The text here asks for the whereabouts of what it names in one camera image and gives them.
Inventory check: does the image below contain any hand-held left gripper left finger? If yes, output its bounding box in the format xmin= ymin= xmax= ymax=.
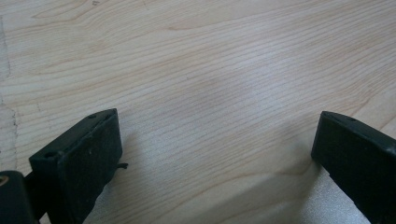
xmin=28 ymin=107 xmax=129 ymax=224

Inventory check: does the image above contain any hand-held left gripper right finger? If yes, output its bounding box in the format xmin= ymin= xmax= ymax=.
xmin=310 ymin=110 xmax=396 ymax=224

